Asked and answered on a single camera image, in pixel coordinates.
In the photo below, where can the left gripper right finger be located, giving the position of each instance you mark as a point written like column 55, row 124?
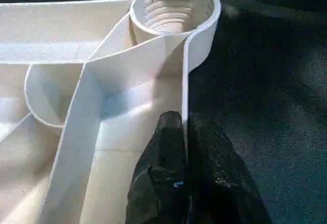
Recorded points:
column 219, row 185

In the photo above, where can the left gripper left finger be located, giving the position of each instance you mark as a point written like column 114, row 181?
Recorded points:
column 161, row 180

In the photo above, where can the white plastic table top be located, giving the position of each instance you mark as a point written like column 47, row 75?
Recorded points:
column 76, row 94

